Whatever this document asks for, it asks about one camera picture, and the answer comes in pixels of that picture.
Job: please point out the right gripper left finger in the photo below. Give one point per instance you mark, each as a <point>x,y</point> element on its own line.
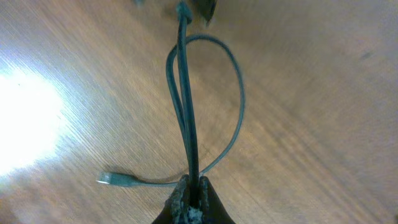
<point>176,206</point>

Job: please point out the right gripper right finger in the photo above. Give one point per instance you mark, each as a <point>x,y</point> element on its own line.
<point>211,206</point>

